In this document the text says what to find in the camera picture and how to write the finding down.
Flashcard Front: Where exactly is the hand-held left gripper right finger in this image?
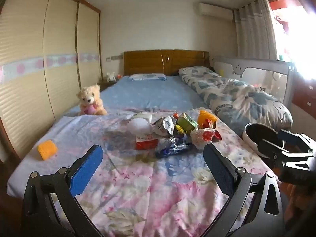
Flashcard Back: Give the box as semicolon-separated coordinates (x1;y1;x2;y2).
200;143;285;237

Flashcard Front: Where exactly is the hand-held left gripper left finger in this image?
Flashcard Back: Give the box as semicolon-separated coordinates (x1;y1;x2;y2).
21;144;104;237

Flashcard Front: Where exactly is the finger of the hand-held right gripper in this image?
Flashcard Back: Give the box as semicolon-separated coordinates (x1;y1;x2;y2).
278;129;315;152
257;139;314;166

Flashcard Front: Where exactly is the white round trash bin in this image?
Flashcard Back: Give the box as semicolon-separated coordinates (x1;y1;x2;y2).
242;123;282;159

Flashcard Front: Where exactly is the white red plastic bag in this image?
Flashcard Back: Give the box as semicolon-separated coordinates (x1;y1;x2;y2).
190;128;215;144

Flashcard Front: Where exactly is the blue foil wrapper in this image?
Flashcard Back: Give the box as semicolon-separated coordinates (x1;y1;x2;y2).
155;138;193;159

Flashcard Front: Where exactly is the yellow purple candy wrapper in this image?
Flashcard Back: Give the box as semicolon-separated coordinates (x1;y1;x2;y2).
175;124;188;136

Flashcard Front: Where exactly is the orange foam fruit net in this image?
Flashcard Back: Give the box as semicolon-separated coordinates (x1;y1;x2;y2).
198;110;218;128

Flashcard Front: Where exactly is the green drink carton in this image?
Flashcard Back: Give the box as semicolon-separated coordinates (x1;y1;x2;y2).
177;113;199;132

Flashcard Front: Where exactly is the white foam fruit net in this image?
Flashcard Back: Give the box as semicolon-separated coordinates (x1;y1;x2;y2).
127;118;151;135

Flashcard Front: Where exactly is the silver white wrapper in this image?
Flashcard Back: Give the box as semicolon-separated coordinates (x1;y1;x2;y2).
150;115;177;137

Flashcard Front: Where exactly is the yellow sponge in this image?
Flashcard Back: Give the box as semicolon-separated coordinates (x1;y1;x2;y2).
37;139;59;161

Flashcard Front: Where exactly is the red brown wooden dresser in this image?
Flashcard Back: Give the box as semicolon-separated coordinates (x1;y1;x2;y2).
291;73;316;130

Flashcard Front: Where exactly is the pink floral blanket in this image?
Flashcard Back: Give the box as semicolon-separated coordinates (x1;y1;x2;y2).
7;107;280;237

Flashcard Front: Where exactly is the blue white patterned quilt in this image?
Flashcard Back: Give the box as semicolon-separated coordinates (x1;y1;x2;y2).
178;66;294;137

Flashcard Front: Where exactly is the beige teddy bear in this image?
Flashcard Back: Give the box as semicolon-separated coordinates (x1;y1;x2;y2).
76;84;108;116

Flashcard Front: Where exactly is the dark wooden nightstand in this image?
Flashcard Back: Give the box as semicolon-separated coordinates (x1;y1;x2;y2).
97;80;117;92

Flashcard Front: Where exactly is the blue bed sheet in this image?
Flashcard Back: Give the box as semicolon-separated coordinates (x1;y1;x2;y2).
59;75;211;117

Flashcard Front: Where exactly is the cream sliding door wardrobe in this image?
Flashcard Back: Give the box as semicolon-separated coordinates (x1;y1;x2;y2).
0;0;103;169

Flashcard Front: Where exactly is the blue pillow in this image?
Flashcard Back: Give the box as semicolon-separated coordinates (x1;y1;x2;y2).
128;73;167;81

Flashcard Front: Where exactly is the wooden headboard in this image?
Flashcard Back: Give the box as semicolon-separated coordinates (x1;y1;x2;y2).
123;49;210;77

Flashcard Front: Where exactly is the white air conditioner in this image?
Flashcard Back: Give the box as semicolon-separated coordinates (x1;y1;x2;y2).
198;3;234;18

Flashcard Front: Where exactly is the grey bed guard rail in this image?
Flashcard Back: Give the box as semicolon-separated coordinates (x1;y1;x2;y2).
212;56;297;107

